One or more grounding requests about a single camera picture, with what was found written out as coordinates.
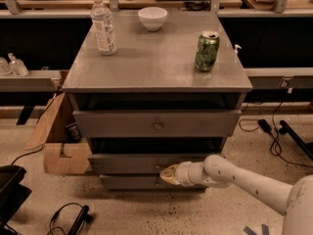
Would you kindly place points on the yellow foam padded gripper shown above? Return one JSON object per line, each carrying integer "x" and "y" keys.
{"x": 185, "y": 173}

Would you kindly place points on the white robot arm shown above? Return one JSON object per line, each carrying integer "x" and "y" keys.
{"x": 293, "y": 202}

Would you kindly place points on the grey bottom drawer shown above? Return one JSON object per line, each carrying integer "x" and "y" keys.
{"x": 137, "y": 182}

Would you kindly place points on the grey wooden drawer cabinet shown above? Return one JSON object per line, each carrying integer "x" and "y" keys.
{"x": 155, "y": 71}

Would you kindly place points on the grey top drawer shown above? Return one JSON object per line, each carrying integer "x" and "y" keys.
{"x": 116, "y": 124}

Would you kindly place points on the black stand leg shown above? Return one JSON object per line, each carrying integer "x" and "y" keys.
{"x": 307, "y": 148}

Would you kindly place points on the brown cardboard box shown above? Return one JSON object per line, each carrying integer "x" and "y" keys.
{"x": 61, "y": 154}

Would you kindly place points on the green soda can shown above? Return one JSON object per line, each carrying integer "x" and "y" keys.
{"x": 207, "y": 50}

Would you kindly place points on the white pump dispenser top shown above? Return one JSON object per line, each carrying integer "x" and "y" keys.
{"x": 237, "y": 48}

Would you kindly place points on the white ceramic bowl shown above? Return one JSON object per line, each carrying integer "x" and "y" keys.
{"x": 152, "y": 18}

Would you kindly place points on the black chair base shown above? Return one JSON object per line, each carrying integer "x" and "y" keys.
{"x": 12, "y": 194}

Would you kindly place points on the clear plastic water bottle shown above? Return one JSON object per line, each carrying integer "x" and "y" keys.
{"x": 101, "y": 17}

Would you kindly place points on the black power adapter with cable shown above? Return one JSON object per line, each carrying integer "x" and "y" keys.
{"x": 272, "y": 130}

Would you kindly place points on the black handheld device with cable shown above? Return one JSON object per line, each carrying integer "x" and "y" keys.
{"x": 83, "y": 217}

